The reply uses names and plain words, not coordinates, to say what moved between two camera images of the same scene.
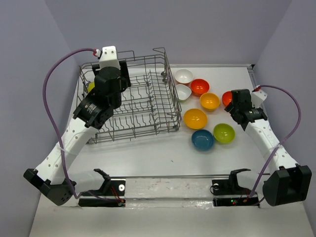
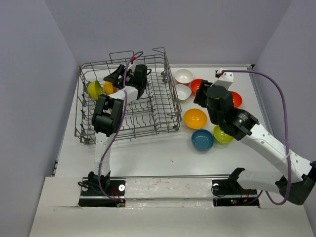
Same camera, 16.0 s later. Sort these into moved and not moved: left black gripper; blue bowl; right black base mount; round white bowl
Moved: left black gripper
Not moved: right black base mount; round white bowl; blue bowl
